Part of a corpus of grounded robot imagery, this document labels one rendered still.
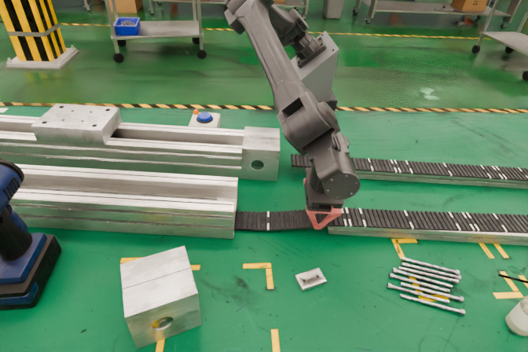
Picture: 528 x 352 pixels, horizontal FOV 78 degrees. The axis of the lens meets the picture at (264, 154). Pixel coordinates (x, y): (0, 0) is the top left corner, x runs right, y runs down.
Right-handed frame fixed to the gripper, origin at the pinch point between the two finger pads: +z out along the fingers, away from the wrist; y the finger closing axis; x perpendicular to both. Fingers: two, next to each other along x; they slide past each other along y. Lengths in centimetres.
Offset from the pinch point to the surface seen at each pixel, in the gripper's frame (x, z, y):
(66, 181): -53, -3, -2
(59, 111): -63, -10, -20
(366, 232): 10.6, 1.9, 1.7
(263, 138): -12.4, -6.6, -18.7
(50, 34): -223, 52, -265
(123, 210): -38.8, -2.8, 4.3
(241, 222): -15.9, 2.2, 1.0
